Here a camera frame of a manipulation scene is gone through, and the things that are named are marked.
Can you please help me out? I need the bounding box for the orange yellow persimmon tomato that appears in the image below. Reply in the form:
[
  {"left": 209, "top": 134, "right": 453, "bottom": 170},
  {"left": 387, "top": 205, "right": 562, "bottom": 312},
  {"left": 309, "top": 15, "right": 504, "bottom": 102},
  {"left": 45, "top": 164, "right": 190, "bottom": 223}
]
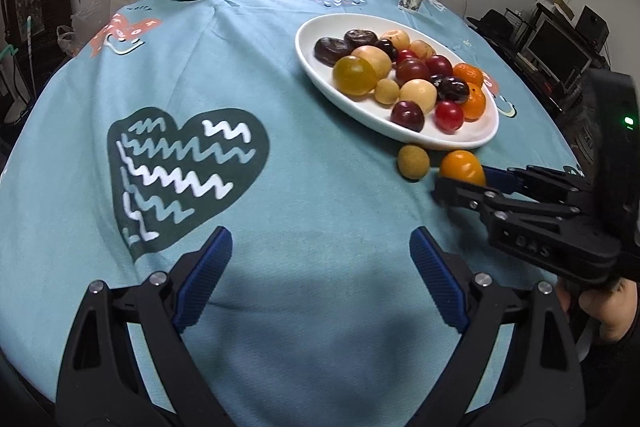
[{"left": 439, "top": 150, "right": 486, "bottom": 186}]

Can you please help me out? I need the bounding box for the bright red tomato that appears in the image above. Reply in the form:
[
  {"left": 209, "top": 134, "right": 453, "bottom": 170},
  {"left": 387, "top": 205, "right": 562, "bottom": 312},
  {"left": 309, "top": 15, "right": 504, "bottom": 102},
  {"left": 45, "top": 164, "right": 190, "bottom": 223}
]
[{"left": 433, "top": 101, "right": 464, "bottom": 133}]

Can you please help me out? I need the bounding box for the large orange mandarin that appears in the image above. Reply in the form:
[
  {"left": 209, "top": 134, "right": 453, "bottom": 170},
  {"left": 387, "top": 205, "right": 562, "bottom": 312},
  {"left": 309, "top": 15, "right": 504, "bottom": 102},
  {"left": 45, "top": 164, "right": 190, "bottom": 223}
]
[{"left": 460, "top": 82, "right": 486, "bottom": 121}]

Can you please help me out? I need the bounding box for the dark purple plum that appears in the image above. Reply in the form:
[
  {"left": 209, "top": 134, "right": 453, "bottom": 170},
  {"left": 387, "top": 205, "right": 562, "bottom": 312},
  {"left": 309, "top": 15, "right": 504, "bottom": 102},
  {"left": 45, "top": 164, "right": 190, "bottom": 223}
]
[
  {"left": 390, "top": 100, "right": 425, "bottom": 132},
  {"left": 434, "top": 76, "right": 470, "bottom": 105},
  {"left": 375, "top": 39, "right": 398, "bottom": 63}
]

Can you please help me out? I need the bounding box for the pale yellow round fruit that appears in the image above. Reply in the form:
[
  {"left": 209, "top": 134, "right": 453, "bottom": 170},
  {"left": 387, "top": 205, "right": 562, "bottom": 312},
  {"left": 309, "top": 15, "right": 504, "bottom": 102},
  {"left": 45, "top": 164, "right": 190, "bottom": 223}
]
[{"left": 399, "top": 79, "right": 438, "bottom": 115}]

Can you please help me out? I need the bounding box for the small orange mandarin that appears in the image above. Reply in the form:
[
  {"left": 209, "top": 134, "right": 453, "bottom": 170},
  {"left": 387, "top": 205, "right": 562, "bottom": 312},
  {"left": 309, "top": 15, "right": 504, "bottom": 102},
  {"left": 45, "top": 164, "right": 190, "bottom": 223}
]
[{"left": 452, "top": 63, "right": 484, "bottom": 88}]

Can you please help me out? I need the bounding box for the large dark red plum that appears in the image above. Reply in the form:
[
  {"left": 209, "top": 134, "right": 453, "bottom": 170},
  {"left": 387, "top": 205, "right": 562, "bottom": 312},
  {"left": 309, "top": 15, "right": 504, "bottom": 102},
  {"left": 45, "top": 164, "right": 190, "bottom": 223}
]
[{"left": 395, "top": 57, "right": 431, "bottom": 87}]

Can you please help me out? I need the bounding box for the tan round pear fruit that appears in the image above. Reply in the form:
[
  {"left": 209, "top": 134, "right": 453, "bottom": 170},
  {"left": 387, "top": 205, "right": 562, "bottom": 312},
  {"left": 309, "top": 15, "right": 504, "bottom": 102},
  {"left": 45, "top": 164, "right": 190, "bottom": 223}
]
[{"left": 352, "top": 46, "right": 393, "bottom": 79}]

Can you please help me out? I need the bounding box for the olive yellow round fruit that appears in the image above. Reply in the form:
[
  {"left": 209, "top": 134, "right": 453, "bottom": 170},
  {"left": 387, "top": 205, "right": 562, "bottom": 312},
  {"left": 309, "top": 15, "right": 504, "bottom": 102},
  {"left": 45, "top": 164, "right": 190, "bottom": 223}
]
[{"left": 332, "top": 55, "right": 378, "bottom": 98}]

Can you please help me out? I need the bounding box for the small tan longan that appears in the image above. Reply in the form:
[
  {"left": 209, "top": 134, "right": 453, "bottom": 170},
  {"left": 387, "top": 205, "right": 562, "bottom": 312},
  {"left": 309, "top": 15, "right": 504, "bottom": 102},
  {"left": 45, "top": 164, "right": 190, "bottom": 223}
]
[
  {"left": 373, "top": 78, "right": 400, "bottom": 106},
  {"left": 397, "top": 144, "right": 431, "bottom": 181}
]

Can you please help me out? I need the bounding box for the right hand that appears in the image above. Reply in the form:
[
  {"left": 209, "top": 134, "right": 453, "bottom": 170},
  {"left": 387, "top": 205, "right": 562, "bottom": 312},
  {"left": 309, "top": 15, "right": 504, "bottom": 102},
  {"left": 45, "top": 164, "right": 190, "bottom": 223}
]
[{"left": 577, "top": 279, "right": 638, "bottom": 343}]

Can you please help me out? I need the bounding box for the red plum on plate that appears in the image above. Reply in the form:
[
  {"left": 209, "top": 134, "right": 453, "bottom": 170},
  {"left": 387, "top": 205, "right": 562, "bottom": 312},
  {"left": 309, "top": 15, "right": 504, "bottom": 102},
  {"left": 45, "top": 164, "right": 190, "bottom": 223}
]
[{"left": 424, "top": 54, "right": 454, "bottom": 77}]

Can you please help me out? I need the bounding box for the computer monitor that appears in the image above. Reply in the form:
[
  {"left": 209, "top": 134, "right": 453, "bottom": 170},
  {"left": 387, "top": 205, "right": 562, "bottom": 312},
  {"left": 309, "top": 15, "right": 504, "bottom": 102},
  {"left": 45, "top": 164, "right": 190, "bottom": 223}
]
[{"left": 518, "top": 3, "right": 592, "bottom": 89}]

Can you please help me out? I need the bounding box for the peach apricot on plate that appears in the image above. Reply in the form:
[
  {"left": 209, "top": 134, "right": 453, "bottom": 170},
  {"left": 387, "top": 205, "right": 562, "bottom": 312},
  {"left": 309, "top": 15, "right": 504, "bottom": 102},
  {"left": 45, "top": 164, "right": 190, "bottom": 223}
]
[{"left": 409, "top": 39, "right": 436, "bottom": 61}]

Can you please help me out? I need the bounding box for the small red cherry tomato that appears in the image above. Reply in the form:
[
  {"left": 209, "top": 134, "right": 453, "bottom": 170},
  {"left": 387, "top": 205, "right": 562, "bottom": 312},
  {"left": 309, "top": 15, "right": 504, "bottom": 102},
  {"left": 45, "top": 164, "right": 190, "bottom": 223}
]
[{"left": 396, "top": 49, "right": 418, "bottom": 65}]

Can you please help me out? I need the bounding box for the black speaker box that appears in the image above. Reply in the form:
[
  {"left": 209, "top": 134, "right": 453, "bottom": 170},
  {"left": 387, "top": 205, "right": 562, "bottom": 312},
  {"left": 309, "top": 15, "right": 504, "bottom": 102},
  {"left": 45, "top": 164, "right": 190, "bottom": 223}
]
[{"left": 575, "top": 5, "right": 610, "bottom": 53}]

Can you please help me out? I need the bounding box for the yellow apricot on plate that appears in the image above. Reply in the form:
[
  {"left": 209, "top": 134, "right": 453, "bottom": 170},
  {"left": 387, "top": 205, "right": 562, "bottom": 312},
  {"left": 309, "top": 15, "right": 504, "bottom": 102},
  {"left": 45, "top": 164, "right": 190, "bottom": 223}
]
[{"left": 381, "top": 29, "right": 411, "bottom": 51}]

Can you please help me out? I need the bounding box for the dark brown date right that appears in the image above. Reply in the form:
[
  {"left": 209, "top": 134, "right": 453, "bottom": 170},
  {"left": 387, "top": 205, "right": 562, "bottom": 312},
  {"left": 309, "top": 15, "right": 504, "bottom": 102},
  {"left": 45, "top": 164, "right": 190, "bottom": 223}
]
[{"left": 344, "top": 28, "right": 378, "bottom": 49}]

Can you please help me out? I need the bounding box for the dark brown date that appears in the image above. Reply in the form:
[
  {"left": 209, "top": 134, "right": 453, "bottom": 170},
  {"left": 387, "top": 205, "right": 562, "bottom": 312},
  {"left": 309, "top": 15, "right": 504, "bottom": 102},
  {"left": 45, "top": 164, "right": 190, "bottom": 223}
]
[
  {"left": 314, "top": 37, "right": 354, "bottom": 67},
  {"left": 344, "top": 28, "right": 378, "bottom": 49}
]

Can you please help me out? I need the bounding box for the dark brown date left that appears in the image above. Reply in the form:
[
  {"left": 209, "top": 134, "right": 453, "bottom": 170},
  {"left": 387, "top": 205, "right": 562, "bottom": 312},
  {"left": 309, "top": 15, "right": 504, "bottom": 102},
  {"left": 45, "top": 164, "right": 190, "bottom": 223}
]
[{"left": 314, "top": 37, "right": 354, "bottom": 67}]

